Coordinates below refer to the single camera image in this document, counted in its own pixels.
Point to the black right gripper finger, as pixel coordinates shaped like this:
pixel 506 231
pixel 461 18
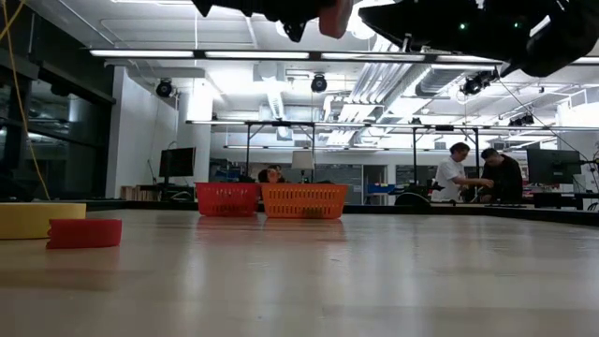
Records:
pixel 412 23

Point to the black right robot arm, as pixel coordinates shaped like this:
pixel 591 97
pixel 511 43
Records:
pixel 571 47

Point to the person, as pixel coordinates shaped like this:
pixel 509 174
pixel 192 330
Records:
pixel 505 180
pixel 271 175
pixel 449 178

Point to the yellow tape roll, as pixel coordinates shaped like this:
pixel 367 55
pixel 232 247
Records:
pixel 37 220

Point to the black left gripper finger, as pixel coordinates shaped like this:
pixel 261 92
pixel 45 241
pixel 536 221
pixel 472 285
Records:
pixel 299 14

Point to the overhead light bar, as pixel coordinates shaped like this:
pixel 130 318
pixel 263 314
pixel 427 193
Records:
pixel 140 53

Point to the brown boxes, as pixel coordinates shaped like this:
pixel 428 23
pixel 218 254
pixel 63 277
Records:
pixel 135 193

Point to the black chair back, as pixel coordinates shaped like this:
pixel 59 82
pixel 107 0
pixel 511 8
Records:
pixel 412 200

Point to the red stapler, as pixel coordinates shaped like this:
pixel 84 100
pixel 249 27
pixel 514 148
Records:
pixel 84 234

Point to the dark desk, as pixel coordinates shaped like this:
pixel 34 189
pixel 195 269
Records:
pixel 561 196

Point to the white shade table lamp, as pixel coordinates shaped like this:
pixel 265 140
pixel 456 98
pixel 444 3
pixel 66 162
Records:
pixel 302 160

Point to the black aluminium rig frame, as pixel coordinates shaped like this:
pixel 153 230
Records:
pixel 468 211

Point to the black computer monitor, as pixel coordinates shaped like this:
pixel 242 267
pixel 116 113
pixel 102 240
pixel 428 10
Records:
pixel 177 162
pixel 554 166

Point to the black station frame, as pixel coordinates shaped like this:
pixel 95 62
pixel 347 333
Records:
pixel 414 154
pixel 281 124

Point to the red plastic basket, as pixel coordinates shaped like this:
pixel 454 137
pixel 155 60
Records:
pixel 227 199

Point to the orange plastic basket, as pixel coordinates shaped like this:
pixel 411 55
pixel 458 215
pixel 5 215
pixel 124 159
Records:
pixel 304 201

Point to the black ceiling spotlight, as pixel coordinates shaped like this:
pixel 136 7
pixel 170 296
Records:
pixel 319 83
pixel 472 85
pixel 164 88

